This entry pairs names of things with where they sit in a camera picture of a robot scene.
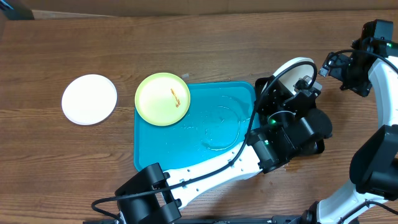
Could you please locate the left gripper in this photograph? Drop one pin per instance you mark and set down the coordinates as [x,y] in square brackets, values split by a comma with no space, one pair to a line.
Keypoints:
[270,101]

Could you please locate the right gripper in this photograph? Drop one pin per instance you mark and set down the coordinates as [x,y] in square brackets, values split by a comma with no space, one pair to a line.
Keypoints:
[347,73]

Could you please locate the white plate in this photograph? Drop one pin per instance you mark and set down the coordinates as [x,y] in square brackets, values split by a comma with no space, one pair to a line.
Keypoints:
[89,99]
[291,77]

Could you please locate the yellow-green plate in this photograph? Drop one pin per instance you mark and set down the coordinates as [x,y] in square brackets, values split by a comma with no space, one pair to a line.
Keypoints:
[162,99]

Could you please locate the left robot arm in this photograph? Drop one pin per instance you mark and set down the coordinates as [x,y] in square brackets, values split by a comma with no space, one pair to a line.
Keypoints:
[291,126]

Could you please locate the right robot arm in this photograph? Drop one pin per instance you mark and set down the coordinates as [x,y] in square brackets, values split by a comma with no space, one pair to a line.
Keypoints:
[373,169]

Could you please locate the teal plastic tray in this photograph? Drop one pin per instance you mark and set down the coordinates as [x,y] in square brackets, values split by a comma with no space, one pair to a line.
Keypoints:
[217,120]

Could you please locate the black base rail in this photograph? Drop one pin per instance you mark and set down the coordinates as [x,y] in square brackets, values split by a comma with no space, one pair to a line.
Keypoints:
[278,219]

